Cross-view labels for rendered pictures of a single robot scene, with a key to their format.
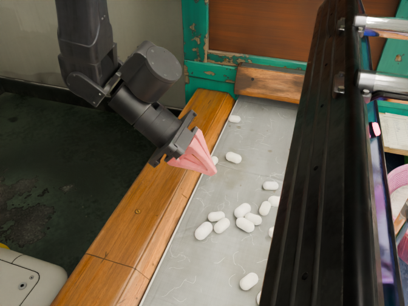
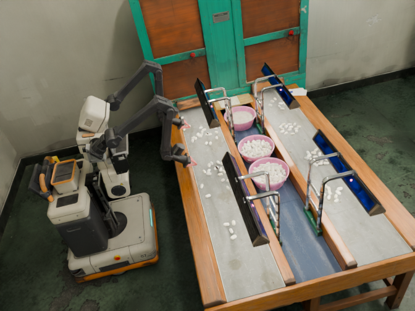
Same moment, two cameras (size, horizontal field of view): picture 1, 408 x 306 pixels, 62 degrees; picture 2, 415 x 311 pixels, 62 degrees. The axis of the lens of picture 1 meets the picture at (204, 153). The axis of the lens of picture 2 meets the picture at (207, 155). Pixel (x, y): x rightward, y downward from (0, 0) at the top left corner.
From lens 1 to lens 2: 214 cm
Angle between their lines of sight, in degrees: 17
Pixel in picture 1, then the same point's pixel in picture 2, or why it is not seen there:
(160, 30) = not seen: hidden behind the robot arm
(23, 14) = (36, 116)
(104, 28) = not seen: hidden behind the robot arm
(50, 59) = (56, 134)
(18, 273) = (133, 199)
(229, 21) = (168, 91)
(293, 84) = (193, 102)
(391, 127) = (222, 102)
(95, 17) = not seen: hidden behind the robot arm
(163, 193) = (178, 138)
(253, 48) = (178, 96)
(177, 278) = (192, 149)
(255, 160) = (193, 124)
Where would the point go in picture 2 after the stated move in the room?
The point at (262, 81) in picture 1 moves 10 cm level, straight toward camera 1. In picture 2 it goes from (184, 103) to (188, 109)
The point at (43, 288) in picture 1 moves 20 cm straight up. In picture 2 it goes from (145, 197) to (139, 181)
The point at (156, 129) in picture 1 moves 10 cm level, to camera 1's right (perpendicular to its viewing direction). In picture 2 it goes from (176, 121) to (188, 116)
